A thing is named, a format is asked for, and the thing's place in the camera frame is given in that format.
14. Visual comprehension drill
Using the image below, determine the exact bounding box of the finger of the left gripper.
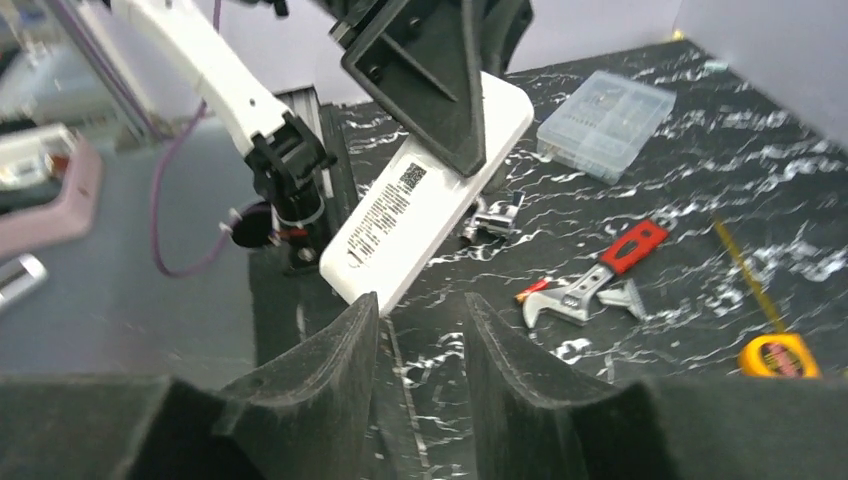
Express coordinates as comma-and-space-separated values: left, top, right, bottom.
480, 0, 534, 73
339, 1, 485, 178

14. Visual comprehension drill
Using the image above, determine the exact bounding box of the yellow tape measure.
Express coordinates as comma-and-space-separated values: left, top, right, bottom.
712, 215, 822, 378

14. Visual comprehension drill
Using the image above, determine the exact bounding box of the small silver wrench piece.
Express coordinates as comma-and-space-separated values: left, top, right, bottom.
596, 279, 648, 321

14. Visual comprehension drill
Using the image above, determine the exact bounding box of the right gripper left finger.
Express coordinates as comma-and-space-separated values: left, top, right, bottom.
1, 293, 379, 479

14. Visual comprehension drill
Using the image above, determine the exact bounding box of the red handled adjustable wrench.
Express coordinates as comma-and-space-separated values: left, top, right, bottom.
522, 216, 677, 330

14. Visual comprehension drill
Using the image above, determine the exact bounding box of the clear plastic screw box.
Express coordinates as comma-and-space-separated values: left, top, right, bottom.
537, 71, 677, 185

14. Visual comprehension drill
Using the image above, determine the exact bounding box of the red small battery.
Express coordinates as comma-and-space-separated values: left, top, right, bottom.
514, 277, 551, 305

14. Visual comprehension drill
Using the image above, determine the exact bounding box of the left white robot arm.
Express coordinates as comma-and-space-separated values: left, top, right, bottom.
108, 1, 533, 268

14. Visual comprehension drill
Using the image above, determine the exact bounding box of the pink storage bin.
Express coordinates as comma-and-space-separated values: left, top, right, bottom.
1, 123, 104, 257

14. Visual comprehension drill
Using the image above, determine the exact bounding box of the white remote control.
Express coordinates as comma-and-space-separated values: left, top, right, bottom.
319, 74, 534, 316

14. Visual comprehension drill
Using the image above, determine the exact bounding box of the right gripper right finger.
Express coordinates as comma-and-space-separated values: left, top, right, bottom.
464, 293, 847, 479

